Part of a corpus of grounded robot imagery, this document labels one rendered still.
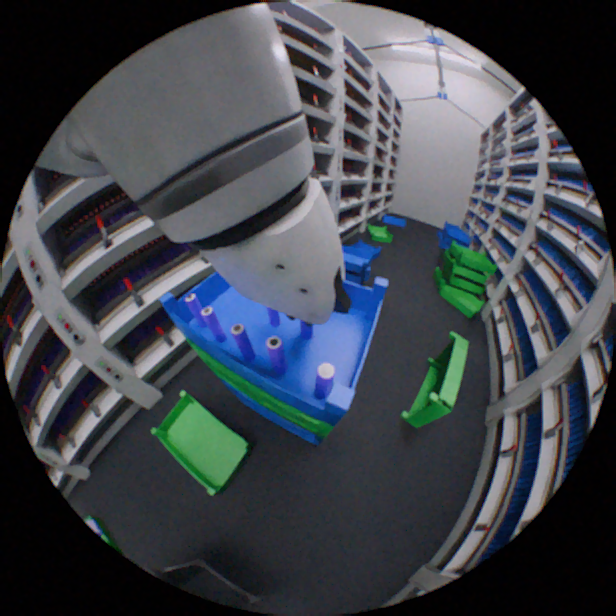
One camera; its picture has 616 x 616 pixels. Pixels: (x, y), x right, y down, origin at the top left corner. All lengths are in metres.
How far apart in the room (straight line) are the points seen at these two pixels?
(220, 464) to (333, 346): 0.55
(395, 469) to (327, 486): 0.22
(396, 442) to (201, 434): 0.65
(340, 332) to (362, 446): 0.45
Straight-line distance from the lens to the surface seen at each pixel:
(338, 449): 0.63
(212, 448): 0.69
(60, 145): 0.17
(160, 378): 0.85
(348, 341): 0.28
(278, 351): 0.20
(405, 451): 0.70
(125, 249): 0.58
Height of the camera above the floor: 0.62
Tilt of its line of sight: 44 degrees down
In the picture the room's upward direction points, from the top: straight up
